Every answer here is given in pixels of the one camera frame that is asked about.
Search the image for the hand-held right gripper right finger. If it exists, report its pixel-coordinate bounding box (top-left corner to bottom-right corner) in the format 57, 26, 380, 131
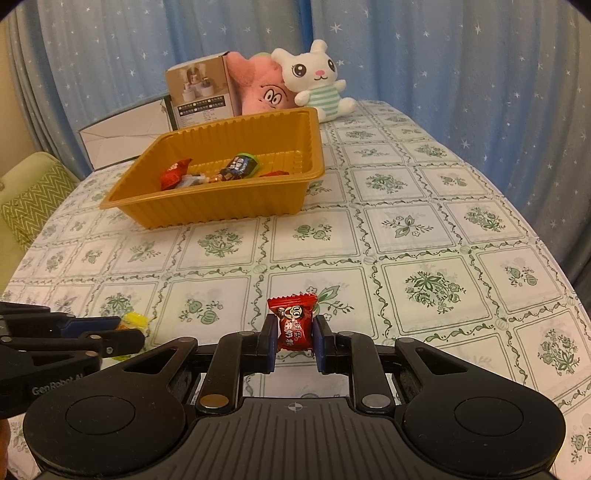
313, 318, 469, 415

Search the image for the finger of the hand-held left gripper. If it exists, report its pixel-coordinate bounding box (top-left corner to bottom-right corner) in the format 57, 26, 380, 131
0, 302, 123, 337
0, 329, 146, 361

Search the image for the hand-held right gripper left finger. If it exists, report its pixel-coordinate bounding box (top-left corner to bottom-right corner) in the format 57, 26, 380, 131
117, 318, 280, 415

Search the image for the yellow candy packet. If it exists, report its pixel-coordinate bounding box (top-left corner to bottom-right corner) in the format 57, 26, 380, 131
113, 311, 151, 360

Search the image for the small red candy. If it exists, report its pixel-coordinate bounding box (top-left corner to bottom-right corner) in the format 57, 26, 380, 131
267, 292, 320, 361

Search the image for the orange plastic tray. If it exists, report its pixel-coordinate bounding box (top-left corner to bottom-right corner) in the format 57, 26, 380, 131
99, 107, 326, 230

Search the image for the red snack packet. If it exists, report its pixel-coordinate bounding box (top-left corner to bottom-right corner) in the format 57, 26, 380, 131
160, 158, 193, 191

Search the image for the long chocolate bar packet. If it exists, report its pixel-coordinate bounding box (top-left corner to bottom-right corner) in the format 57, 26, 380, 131
210, 151, 260, 183

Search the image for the green zigzag cushion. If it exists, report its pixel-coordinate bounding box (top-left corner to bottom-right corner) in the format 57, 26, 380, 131
0, 162, 80, 252

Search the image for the pale green sofa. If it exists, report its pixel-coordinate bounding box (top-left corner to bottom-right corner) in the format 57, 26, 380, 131
0, 151, 80, 259

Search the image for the white flat cardboard box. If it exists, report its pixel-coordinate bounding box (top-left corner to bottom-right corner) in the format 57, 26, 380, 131
78, 95, 174, 172

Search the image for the printed product box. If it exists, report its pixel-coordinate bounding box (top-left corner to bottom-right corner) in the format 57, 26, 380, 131
166, 51, 243, 130

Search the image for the pink plush toy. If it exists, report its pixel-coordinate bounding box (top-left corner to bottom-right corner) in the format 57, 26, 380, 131
226, 52, 298, 116

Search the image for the white rabbit plush toy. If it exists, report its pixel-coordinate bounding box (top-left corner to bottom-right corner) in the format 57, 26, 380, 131
271, 39, 357, 124

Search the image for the blue star curtain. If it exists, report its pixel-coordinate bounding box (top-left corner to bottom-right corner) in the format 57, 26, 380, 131
4, 0, 591, 287

